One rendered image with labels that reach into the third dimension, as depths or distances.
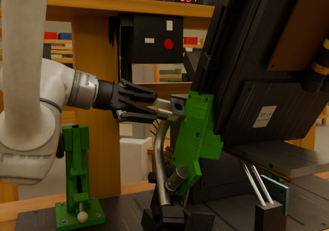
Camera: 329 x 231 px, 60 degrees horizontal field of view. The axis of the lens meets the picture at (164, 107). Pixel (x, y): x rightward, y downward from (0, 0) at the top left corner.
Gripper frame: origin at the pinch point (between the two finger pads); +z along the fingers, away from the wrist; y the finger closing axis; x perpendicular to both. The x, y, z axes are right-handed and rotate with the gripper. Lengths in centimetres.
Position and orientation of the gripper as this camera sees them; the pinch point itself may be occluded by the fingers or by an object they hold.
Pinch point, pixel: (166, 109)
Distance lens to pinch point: 79.3
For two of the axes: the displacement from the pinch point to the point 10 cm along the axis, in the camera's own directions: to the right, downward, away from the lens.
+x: -4.4, 5.8, 6.8
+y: -0.9, -7.9, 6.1
